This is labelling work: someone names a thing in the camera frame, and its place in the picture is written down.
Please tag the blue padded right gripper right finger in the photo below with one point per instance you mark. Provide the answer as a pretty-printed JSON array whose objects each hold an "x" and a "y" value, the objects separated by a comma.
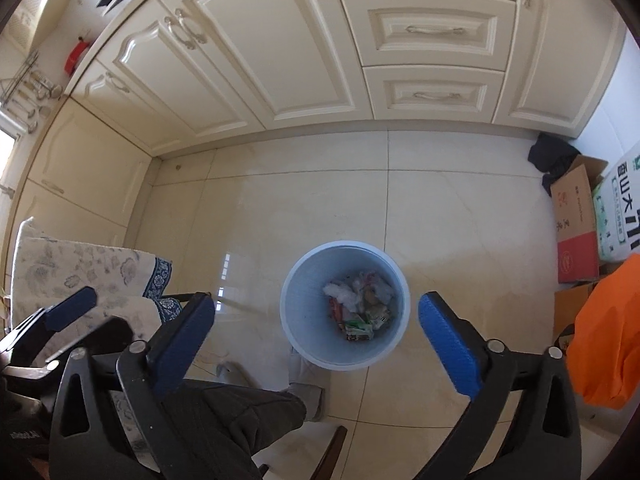
[{"x": 543, "y": 439}]

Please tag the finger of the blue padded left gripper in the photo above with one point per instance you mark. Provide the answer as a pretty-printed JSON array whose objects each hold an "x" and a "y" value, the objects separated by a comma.
[{"x": 69, "y": 310}]

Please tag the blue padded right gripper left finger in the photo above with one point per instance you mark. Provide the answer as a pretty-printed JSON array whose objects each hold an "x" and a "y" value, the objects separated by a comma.
[{"x": 87, "y": 440}]

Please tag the trash pile in bin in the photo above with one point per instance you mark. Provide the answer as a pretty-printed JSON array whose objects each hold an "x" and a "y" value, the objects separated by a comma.
[{"x": 360, "y": 305}]

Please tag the light blue trash bin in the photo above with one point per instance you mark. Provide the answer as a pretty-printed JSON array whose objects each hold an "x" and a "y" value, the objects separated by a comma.
[{"x": 305, "y": 315}]

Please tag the cream kitchen cabinet run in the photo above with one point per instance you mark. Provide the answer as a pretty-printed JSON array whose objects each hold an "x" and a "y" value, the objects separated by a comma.
[{"x": 171, "y": 77}]

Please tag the floral white blue tablecloth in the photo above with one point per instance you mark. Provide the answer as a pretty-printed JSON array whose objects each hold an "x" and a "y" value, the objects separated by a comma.
[{"x": 129, "y": 283}]

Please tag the dark trouser leg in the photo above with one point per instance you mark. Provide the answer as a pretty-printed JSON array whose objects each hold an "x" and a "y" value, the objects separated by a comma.
[{"x": 224, "y": 426}]

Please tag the grey slipper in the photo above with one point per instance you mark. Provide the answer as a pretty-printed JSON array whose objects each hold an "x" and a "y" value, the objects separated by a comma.
[{"x": 309, "y": 383}]

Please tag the orange plastic bag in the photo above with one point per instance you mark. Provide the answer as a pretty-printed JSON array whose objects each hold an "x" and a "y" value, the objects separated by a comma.
[{"x": 603, "y": 357}]

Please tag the wooden chair part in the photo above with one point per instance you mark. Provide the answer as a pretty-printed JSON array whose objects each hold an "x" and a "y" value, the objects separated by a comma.
[{"x": 329, "y": 459}]

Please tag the brown red cardboard box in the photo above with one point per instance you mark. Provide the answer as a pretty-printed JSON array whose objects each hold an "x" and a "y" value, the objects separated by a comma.
[{"x": 575, "y": 220}]

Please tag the metal utensil rack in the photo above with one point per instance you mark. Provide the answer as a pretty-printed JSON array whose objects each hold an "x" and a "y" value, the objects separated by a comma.
[{"x": 27, "y": 97}]

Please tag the dark cloth on floor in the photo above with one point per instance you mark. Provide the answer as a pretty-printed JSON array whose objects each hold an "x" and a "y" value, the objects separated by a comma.
[{"x": 553, "y": 157}]

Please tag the white green rice sack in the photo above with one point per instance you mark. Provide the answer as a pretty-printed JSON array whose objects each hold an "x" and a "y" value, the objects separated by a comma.
[{"x": 617, "y": 207}]

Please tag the red white container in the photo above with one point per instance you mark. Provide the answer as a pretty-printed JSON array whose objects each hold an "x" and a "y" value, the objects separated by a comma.
[{"x": 76, "y": 55}]

